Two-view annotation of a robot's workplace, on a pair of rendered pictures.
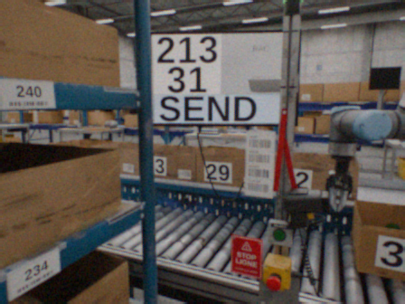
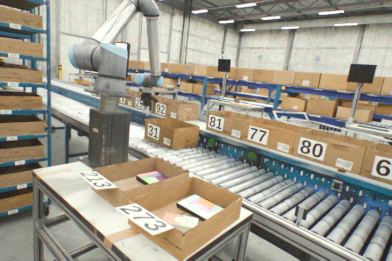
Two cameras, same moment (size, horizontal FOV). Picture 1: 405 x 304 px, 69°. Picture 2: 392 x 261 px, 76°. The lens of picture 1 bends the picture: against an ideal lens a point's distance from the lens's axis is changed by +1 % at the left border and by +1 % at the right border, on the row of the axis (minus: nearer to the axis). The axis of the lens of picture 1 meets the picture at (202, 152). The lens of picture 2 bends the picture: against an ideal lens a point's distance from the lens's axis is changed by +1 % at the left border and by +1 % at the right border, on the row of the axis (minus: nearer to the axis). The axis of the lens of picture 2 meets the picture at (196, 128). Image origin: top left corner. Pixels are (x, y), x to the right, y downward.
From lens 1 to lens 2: 1.93 m
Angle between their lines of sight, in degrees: 19
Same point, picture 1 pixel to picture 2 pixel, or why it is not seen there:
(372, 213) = (174, 124)
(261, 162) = not seen: hidden behind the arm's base
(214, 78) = not seen: hidden behind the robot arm
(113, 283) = (36, 99)
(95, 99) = (30, 57)
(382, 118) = (140, 76)
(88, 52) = (32, 49)
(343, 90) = (336, 81)
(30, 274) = (11, 84)
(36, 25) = (19, 44)
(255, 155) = not seen: hidden behind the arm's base
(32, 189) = (16, 72)
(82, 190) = (29, 76)
